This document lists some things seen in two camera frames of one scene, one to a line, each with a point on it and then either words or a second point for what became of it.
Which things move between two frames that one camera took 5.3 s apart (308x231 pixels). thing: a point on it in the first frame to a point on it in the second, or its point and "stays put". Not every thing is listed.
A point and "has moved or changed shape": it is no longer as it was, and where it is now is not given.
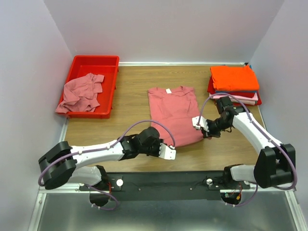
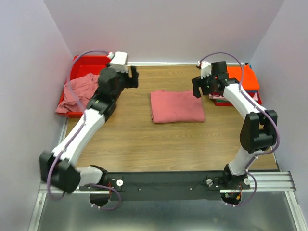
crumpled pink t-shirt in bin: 81,94 stays put
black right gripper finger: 212,134 to 197,82
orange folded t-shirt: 234,78 stays put
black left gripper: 156,149 to 130,77
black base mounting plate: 171,186 stays put
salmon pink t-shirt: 174,107 has moved or changed shape
